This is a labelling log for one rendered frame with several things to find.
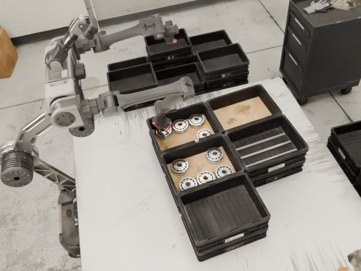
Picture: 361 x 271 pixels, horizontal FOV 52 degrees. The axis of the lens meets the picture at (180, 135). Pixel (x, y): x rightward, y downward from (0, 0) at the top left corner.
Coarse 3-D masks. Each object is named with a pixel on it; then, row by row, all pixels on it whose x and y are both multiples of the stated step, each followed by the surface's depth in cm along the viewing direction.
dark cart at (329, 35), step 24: (312, 0) 319; (360, 0) 312; (288, 24) 332; (312, 24) 290; (336, 24) 290; (360, 24) 296; (288, 48) 344; (312, 48) 302; (336, 48) 309; (360, 48) 316; (288, 72) 357; (312, 72) 323; (336, 72) 330; (360, 72) 338; (312, 96) 346
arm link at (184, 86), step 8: (184, 80) 171; (152, 88) 172; (160, 88) 171; (168, 88) 171; (176, 88) 171; (184, 88) 171; (192, 88) 178; (120, 96) 170; (128, 96) 171; (136, 96) 171; (144, 96) 171; (152, 96) 171; (160, 96) 171; (184, 96) 179; (120, 104) 170; (128, 104) 171; (104, 112) 169; (112, 112) 169; (120, 112) 173
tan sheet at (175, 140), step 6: (186, 120) 244; (204, 126) 240; (210, 126) 239; (174, 132) 239; (186, 132) 238; (192, 132) 237; (156, 138) 237; (174, 138) 235; (180, 138) 235; (186, 138) 234; (192, 138) 234; (162, 144) 233; (168, 144) 233; (174, 144) 232; (180, 144) 232; (162, 150) 230
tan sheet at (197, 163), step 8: (224, 152) 225; (192, 160) 223; (200, 160) 222; (224, 160) 221; (168, 168) 220; (192, 168) 219; (200, 168) 219; (208, 168) 218; (232, 168) 217; (176, 176) 216; (184, 176) 216; (192, 176) 215; (176, 184) 213
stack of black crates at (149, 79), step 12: (108, 72) 322; (120, 72) 324; (132, 72) 327; (144, 72) 330; (108, 84) 311; (120, 84) 326; (132, 84) 324; (144, 84) 323; (156, 84) 307; (132, 108) 320
